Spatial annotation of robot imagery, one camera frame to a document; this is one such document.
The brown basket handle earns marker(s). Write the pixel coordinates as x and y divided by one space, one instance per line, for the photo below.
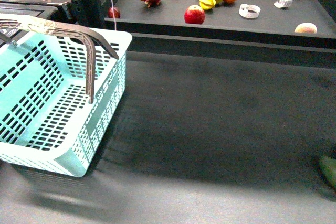
86 35

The light blue plastic shopping basket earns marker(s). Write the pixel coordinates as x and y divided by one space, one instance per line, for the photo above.
47 121

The large red apple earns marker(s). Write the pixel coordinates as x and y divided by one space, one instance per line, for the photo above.
194 15

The small dark red apple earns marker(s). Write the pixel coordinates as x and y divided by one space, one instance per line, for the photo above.
113 12

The white foam net crumpled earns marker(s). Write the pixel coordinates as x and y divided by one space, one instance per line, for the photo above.
283 3

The pale peach at shelf edge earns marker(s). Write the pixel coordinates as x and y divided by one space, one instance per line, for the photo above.
306 28

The green avocado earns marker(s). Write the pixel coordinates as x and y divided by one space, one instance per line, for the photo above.
327 166

